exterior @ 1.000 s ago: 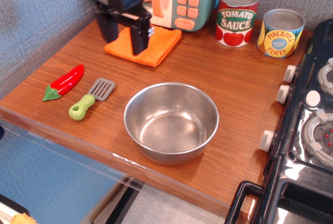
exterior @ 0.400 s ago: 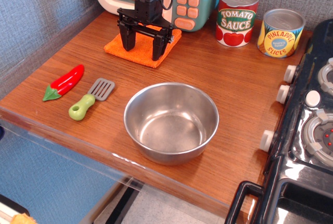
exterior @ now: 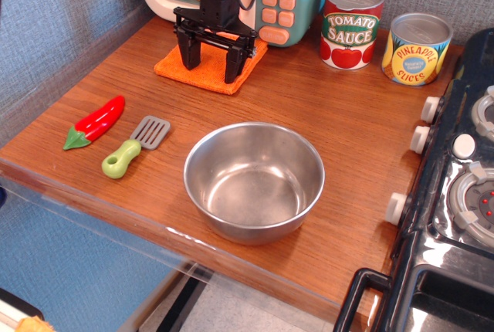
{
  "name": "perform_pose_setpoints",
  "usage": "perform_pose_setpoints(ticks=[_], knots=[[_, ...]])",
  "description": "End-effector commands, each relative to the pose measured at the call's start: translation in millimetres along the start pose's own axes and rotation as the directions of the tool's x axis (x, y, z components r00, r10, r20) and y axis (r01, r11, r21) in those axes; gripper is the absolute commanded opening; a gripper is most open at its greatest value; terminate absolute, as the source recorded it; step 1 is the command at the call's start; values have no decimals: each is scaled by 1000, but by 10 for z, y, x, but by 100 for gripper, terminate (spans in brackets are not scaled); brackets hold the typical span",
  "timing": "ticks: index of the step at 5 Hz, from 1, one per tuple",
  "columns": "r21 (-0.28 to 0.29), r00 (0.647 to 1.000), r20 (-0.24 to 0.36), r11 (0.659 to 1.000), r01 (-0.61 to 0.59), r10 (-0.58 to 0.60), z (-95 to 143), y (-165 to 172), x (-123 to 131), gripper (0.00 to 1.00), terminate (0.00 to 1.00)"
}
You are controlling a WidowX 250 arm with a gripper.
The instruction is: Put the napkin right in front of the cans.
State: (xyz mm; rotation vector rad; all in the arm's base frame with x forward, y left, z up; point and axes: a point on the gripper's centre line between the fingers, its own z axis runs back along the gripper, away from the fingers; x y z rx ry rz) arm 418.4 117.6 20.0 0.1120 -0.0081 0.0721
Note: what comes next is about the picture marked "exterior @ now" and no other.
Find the black toy stove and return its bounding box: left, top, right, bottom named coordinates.
left=334, top=29, right=493, bottom=331

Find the pineapple slices can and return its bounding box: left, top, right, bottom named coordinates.
left=381, top=12, right=453, bottom=86

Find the red toy chili pepper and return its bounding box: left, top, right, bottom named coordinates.
left=63, top=96, right=125, bottom=151

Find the orange towel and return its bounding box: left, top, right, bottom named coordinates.
left=154, top=39, right=268, bottom=95

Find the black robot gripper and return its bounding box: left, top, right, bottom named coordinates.
left=174, top=0, right=257, bottom=84

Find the white stove knob bottom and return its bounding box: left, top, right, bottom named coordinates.
left=385, top=192, right=408, bottom=226

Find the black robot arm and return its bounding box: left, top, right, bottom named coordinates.
left=174, top=0, right=257, bottom=83

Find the white stove knob middle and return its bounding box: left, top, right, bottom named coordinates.
left=409, top=126, right=430, bottom=154

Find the green handled toy spatula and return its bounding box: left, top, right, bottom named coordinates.
left=101, top=115, right=171, bottom=179

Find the tomato sauce can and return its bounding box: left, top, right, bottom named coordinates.
left=320, top=0, right=384, bottom=70

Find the stainless steel bowl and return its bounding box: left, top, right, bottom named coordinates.
left=184, top=122, right=325, bottom=246

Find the white stove knob top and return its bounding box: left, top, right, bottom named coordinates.
left=421, top=97, right=441, bottom=124

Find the white stove knob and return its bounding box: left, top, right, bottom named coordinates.
left=385, top=192, right=408, bottom=226
left=421, top=97, right=441, bottom=124
left=409, top=126, right=430, bottom=154

